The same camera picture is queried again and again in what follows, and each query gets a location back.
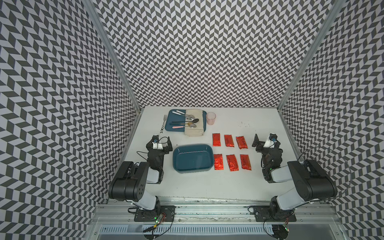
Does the teal storage box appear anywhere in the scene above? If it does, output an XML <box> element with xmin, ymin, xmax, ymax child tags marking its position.
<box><xmin>173</xmin><ymin>144</ymin><xmax>215</xmax><ymax>174</ymax></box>

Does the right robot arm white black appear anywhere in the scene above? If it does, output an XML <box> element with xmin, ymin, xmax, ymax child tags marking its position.
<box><xmin>252</xmin><ymin>134</ymin><xmax>338</xmax><ymax>222</ymax></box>

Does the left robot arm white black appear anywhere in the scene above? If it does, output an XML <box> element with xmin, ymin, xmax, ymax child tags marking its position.
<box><xmin>108</xmin><ymin>135</ymin><xmax>173</xmax><ymax>215</ymax></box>

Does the teal cutlery tray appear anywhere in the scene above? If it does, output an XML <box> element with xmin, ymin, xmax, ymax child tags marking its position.
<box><xmin>165</xmin><ymin>109</ymin><xmax>207</xmax><ymax>133</ymax></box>

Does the beige folded cloth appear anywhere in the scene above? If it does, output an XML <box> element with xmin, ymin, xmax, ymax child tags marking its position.
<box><xmin>183</xmin><ymin>109</ymin><xmax>206</xmax><ymax>137</ymax></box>

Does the pink translucent cup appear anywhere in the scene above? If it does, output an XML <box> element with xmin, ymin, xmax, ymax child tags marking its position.
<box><xmin>206</xmin><ymin>112</ymin><xmax>217</xmax><ymax>125</ymax></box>

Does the pink handled spoon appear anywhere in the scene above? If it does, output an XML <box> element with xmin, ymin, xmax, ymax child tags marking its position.
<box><xmin>172</xmin><ymin>123</ymin><xmax>197</xmax><ymax>129</ymax></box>

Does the patterned handle fork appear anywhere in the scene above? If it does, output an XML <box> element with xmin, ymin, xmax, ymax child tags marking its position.
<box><xmin>159</xmin><ymin>115</ymin><xmax>167</xmax><ymax>135</ymax></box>

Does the black handled spoon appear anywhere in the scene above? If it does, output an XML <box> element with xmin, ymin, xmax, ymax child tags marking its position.
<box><xmin>171</xmin><ymin>119</ymin><xmax>200</xmax><ymax>125</ymax></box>

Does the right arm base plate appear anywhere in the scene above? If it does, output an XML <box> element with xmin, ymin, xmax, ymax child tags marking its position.
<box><xmin>252</xmin><ymin>206</ymin><xmax>297</xmax><ymax>223</ymax></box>

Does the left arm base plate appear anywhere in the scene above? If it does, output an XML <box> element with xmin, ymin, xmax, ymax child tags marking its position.
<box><xmin>134</xmin><ymin>206</ymin><xmax>176</xmax><ymax>223</ymax></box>

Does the aluminium front rail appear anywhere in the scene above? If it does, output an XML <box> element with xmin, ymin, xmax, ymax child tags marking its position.
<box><xmin>89</xmin><ymin>197</ymin><xmax>342</xmax><ymax>225</ymax></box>

